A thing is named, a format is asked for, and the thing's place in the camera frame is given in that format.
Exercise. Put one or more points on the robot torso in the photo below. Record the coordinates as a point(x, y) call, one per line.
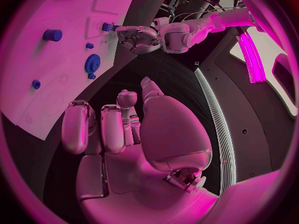
point(252, 134)

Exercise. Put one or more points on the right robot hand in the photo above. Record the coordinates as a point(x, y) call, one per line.
point(172, 134)

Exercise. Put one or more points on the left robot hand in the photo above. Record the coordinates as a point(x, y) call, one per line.
point(142, 39)

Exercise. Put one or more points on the blue plug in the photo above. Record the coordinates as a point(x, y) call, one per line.
point(106, 27)

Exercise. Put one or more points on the blue peg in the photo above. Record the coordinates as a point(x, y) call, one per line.
point(90, 45)
point(36, 84)

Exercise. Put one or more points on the blue short cylinder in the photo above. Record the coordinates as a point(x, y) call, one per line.
point(52, 35)

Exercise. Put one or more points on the small blue gear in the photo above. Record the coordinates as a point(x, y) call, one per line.
point(91, 76)

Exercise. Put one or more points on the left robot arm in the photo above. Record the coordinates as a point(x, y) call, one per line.
point(177, 35)

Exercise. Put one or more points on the white task board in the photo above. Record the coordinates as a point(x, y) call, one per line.
point(35, 59)

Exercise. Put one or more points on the glowing light bar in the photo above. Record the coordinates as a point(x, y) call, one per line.
point(253, 59)

